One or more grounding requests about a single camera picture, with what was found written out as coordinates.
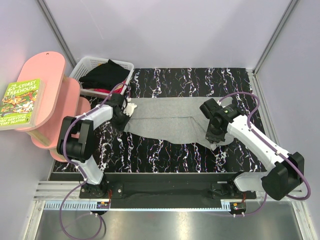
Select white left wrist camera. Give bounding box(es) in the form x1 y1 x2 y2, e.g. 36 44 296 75
123 98 138 117

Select green treehouse book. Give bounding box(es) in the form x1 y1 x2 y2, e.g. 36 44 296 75
0 78 46 131

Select red and beige clothes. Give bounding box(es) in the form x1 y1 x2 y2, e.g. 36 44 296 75
86 82 127 94

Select pink tiered wooden shelf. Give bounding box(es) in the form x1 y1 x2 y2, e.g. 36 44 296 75
17 51 91 163

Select white plastic laundry basket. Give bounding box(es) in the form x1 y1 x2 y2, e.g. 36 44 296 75
69 56 135 99

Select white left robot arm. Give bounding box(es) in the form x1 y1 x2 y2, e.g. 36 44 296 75
56 93 137 198

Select grey t shirt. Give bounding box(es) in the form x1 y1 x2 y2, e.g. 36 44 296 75
124 97 219 149

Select aluminium frame rail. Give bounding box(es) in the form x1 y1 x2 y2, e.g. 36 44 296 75
32 181 83 200

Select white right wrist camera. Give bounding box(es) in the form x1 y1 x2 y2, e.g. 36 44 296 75
210 143 217 151

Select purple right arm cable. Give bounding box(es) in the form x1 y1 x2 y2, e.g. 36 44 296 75
218 92 312 217

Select orange connector board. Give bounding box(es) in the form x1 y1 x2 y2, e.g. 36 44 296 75
96 200 111 209
230 202 247 212

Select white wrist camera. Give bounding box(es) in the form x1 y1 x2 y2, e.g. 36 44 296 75
123 98 138 117
210 143 217 151

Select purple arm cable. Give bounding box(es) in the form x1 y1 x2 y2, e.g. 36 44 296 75
218 92 312 217
58 83 132 238

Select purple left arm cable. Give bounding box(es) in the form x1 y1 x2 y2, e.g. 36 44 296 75
58 83 132 238

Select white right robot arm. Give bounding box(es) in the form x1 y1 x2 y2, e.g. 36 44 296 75
199 99 305 201

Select right orange connector board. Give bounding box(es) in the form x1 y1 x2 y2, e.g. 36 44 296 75
230 202 247 212

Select black t shirt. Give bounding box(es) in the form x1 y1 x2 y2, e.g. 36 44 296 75
79 60 130 91

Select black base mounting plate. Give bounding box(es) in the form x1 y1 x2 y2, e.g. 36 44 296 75
79 173 257 211

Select left orange connector board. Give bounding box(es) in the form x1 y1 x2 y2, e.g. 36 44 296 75
96 200 111 209

